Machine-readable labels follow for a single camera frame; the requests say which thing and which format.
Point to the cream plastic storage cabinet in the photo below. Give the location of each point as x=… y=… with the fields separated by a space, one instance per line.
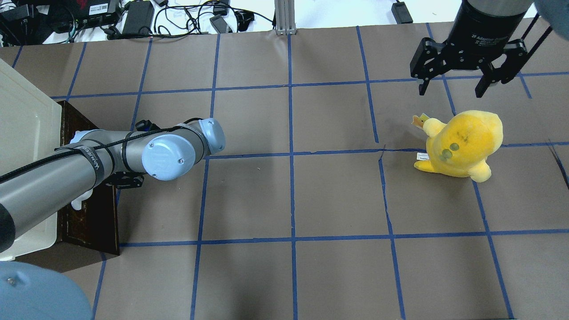
x=29 y=130

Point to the dark brown wooden drawer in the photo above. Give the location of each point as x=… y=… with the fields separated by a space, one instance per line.
x=95 y=222

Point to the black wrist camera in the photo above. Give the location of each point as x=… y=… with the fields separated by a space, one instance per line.
x=145 y=126

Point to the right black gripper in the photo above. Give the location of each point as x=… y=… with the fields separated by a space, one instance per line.
x=486 y=24

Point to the black power brick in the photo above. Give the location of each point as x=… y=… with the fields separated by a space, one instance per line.
x=138 y=19

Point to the yellow plush dinosaur toy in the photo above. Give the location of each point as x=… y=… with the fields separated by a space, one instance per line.
x=460 y=147

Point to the aluminium frame post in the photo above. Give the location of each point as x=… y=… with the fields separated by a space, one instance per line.
x=284 y=16

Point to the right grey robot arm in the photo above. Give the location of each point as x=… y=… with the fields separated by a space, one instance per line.
x=555 y=12

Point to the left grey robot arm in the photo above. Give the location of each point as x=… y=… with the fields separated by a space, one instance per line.
x=29 y=292

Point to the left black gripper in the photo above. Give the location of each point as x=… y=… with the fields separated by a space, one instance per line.
x=126 y=179

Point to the black power adapter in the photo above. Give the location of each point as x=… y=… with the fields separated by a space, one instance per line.
x=401 y=13

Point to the white drawer handle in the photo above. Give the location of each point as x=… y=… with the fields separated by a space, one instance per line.
x=77 y=203

